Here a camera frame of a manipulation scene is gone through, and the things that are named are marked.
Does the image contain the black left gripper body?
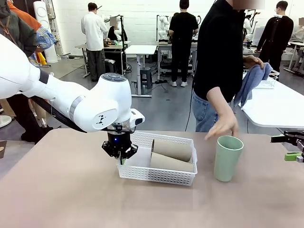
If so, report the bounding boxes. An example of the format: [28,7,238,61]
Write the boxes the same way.
[106,131,133,153]

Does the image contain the white perforated plastic basket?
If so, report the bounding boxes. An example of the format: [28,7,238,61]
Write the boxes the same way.
[116,130,198,187]

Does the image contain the brown cardboard tube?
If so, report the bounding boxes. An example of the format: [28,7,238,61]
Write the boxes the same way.
[150,139,193,163]

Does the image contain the light green plastic cup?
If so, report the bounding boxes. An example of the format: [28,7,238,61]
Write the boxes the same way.
[213,135,245,183]

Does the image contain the blue cloth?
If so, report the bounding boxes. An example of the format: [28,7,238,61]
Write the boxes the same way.
[233,62,274,109]

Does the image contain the person's right forearm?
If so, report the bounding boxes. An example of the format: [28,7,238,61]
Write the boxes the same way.
[206,87,235,119]

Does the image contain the person's right hand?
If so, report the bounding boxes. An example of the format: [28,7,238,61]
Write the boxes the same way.
[204,113,240,141]

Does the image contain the person's left hand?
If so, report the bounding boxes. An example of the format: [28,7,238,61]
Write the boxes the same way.
[243,55,264,70]

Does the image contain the white side table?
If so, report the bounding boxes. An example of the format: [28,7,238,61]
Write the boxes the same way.
[241,71,304,130]

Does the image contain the grey plastic stool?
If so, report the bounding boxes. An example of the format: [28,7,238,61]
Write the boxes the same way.
[139,67,152,90]

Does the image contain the dark plastic stool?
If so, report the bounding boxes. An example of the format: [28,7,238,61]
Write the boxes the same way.
[104,58,117,75]

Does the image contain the white standing desk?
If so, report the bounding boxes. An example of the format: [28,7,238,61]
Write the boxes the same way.
[124,45,158,98]

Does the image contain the grey workbench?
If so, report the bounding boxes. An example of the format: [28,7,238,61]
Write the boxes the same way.
[76,40,132,78]
[156,40,198,80]

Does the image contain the person in black sweater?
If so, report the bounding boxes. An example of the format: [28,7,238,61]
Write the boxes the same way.
[256,0,295,74]

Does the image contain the brown board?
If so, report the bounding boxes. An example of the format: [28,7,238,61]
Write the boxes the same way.
[0,140,8,159]

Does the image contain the seated person in beige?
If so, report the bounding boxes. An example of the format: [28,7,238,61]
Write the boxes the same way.
[291,18,304,43]

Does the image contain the round white stand base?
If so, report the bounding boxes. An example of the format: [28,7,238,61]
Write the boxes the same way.
[0,115,12,129]

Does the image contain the person in white shirt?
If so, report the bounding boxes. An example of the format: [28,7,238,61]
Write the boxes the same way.
[81,2,109,83]

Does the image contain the seated person in dark top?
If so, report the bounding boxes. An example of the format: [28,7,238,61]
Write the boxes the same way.
[108,16,124,41]

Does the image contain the yellow garment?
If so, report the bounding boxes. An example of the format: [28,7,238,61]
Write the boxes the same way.
[35,52,48,66]

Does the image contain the person in black shirt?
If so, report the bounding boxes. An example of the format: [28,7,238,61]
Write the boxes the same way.
[191,0,247,133]

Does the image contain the person in black clothes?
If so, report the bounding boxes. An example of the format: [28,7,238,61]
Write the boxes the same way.
[169,0,199,87]

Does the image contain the white tower fan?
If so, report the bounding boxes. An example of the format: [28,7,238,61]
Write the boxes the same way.
[33,1,59,64]

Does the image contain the mannequin with green jacket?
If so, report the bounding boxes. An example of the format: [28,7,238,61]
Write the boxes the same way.
[0,0,38,57]

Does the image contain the mannequin with orange top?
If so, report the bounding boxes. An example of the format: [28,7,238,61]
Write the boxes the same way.
[7,0,43,31]

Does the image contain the left arm black cable sleeve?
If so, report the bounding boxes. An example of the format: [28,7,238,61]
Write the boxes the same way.
[30,96,87,133]

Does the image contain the white wire rack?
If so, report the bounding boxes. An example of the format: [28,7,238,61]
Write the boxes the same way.
[254,68,280,90]

